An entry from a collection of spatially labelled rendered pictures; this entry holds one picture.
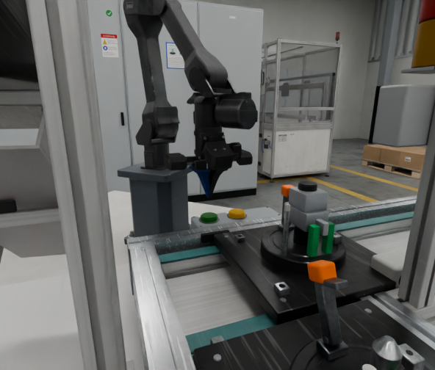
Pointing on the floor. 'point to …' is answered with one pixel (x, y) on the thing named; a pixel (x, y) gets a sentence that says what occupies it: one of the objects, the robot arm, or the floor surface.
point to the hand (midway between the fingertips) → (209, 182)
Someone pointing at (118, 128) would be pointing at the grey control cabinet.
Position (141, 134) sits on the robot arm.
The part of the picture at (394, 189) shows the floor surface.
